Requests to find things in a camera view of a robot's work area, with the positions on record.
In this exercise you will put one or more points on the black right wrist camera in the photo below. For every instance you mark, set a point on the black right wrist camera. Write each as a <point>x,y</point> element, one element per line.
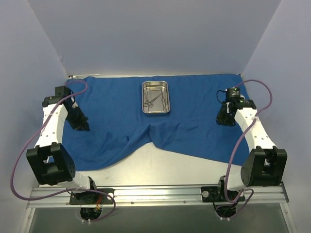
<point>233,93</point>

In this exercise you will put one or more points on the stainless steel instrument tray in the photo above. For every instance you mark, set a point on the stainless steel instrument tray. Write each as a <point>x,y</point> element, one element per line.
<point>150,90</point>

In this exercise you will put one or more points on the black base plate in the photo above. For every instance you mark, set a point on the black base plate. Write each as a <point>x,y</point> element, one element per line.
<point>222,193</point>
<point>91,195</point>

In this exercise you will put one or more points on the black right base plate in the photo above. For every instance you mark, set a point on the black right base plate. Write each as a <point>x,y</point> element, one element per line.
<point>222,193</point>

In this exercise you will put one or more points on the blue surgical cloth wrap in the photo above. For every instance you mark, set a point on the blue surgical cloth wrap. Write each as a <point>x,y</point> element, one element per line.
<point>118,126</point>

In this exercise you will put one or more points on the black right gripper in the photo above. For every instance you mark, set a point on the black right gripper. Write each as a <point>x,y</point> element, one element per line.
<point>225,118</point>

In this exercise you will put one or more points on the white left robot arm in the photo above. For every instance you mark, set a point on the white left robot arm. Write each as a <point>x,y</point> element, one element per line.
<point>49,160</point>

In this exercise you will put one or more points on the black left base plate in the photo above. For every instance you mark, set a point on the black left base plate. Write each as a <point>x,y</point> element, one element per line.
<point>91,195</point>

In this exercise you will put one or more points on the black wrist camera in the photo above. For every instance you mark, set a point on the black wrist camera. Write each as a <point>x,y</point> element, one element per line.
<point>233,93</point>
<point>62,91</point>

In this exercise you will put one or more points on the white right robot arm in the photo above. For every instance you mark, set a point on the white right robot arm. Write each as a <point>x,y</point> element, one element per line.
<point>260,146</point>

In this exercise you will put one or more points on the aluminium frame rail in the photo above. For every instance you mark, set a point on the aluminium frame rail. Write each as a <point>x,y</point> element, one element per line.
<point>124,196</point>

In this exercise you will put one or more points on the steel forceps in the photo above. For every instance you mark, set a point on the steel forceps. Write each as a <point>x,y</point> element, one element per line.
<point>163,100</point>

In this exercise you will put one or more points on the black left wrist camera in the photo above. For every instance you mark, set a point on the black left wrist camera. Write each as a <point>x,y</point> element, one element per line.
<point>62,91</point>

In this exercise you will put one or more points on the steel surgical scissors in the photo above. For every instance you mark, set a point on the steel surgical scissors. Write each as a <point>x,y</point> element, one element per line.
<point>149,103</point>

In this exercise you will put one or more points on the aluminium back rail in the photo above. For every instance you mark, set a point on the aluminium back rail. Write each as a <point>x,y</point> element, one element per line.
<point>82,76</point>

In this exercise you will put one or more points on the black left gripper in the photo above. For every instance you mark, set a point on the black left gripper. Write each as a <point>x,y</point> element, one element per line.
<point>79,121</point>

